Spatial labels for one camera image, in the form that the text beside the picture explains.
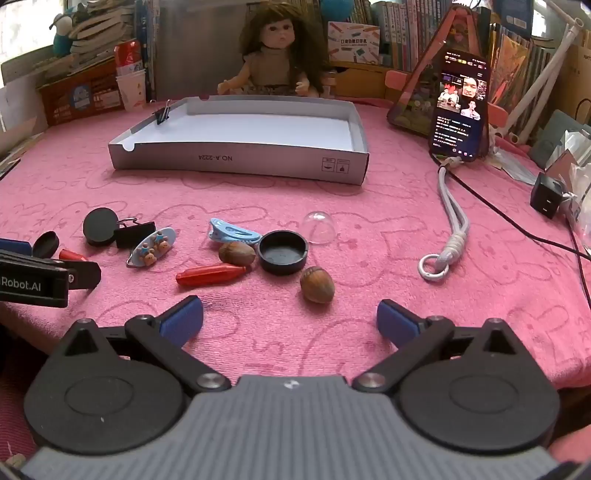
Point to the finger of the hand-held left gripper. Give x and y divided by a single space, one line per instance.
85 274
16 247

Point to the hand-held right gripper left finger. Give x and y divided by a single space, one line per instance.
182 321

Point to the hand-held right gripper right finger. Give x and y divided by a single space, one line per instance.
395 323

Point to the short red wooden peg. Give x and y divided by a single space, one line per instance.
69 254

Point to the black round cap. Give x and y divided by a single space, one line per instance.
99 226
46 244

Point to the long red wooden peg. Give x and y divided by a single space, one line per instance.
210 275

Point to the brown round pebble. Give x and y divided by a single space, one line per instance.
236 253

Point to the blue hair clip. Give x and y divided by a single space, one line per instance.
231 233

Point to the black round lid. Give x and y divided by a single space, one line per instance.
282 252

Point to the white cardboard box tray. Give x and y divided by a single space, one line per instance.
258 129

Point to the black binder clip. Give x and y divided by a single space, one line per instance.
162 115
134 235

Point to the bear hair clip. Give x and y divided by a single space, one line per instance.
152 247

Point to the brown acorn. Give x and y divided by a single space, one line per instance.
317 285

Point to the pink towel cloth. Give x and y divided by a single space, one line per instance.
369 240

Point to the clear plastic dome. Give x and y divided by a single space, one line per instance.
321 227

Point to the white paper cup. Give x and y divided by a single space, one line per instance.
131 92

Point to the black charger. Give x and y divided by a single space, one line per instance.
547 194

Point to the black smartphone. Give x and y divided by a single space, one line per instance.
459 134

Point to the blue and white plush toy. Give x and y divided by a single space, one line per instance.
62 41

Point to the white plastic bag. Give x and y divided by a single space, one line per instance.
579 175

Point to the grey-green box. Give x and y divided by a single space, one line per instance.
551 138

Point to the brown-haired doll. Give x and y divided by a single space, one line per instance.
274 60

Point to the white tube lamp stand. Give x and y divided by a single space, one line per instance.
541 85

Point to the colourful printed box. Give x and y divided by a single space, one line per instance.
353 44

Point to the row of upright books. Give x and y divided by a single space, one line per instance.
406 32

